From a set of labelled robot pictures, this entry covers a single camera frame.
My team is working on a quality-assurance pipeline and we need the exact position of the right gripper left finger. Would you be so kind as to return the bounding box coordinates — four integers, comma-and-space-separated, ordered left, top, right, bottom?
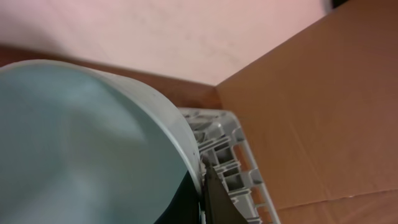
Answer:
155, 172, 200, 224

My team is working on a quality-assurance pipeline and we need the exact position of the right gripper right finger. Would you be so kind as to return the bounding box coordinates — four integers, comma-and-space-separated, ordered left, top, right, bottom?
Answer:
201, 157, 248, 224

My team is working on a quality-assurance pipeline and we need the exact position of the blue bowl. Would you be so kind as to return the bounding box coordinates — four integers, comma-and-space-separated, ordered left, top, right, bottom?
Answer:
1, 60, 201, 223

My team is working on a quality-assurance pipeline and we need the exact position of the grey dishwasher rack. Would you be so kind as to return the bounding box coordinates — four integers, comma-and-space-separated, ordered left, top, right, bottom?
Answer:
180, 108, 281, 224

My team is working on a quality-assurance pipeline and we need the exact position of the brown cardboard box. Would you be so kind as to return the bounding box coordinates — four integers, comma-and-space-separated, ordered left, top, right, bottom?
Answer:
217, 0, 397, 223

